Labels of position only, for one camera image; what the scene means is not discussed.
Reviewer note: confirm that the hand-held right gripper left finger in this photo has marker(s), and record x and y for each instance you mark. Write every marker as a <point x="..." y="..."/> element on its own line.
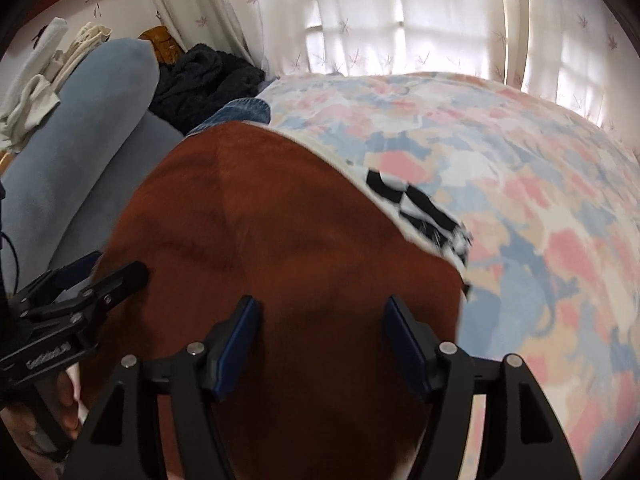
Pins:
<point x="237" y="345"/>

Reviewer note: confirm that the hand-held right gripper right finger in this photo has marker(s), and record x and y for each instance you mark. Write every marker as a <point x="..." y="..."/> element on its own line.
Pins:
<point x="407" y="345"/>

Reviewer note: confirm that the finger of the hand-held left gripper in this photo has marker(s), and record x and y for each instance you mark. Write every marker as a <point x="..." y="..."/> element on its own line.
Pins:
<point x="127" y="275"/>
<point x="80" y="265"/>

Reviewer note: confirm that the denim jacket with brown sleeves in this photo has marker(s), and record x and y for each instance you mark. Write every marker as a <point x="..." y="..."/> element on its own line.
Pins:
<point x="280" y="220"/>

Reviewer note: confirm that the white folded clothes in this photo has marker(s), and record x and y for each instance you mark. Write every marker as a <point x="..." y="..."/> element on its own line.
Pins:
<point x="30" y="100"/>

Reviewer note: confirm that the person's left hand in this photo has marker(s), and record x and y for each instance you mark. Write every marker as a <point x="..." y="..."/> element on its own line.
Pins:
<point x="67" y="405"/>

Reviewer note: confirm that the blue-grey folded quilt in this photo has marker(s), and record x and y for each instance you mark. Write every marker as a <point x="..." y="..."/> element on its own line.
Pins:
<point x="80" y="160"/>

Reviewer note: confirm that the dark fuzzy cloth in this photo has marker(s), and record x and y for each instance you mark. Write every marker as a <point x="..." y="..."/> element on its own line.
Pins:
<point x="205" y="82"/>

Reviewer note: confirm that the wooden headboard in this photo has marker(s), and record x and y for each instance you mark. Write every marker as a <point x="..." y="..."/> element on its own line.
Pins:
<point x="160" y="42"/>

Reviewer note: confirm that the white leaf-print curtain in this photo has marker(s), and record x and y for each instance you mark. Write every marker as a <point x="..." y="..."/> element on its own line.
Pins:
<point x="400" y="15"/>

